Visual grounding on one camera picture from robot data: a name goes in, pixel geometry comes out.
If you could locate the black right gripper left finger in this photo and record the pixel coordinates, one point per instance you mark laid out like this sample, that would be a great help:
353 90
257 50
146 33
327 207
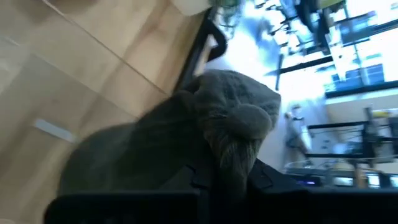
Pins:
124 208

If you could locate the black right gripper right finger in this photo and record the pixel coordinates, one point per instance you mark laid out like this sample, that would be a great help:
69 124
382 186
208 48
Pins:
311 208

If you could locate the dark green fabric cap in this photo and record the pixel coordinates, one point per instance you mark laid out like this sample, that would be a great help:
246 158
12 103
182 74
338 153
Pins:
217 109

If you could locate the black metal rack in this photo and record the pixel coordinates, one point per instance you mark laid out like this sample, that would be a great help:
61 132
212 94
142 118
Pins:
368 140

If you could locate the white tape strip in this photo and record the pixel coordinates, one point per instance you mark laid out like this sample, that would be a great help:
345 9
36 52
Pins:
54 130

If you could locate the computer monitor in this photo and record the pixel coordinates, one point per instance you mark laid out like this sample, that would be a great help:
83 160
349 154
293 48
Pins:
357 28

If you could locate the black metal table frame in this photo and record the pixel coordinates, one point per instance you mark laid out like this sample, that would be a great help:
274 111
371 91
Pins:
199 46

